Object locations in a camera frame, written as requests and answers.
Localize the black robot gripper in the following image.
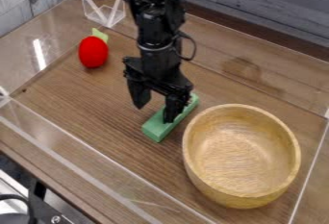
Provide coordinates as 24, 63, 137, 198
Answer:
123, 43, 192, 123

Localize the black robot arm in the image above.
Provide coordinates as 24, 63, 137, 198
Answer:
123, 0, 192, 123

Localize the green rectangular block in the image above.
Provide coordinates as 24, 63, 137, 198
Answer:
141, 93, 199, 142

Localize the small green wedge block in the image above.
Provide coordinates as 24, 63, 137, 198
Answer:
90, 28, 108, 43

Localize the light wooden bowl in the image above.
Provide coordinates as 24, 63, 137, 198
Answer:
181, 104, 302, 210

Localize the red ball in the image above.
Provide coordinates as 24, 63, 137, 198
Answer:
78, 37, 108, 68

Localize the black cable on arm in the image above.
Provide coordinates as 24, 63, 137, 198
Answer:
172, 30, 197, 62

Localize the clear acrylic corner bracket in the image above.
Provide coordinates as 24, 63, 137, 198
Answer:
81, 0, 125, 28

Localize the clear acrylic tray wall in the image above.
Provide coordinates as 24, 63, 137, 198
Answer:
0, 87, 215, 224

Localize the black device with cable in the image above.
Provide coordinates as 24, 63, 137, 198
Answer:
0, 192, 90, 224

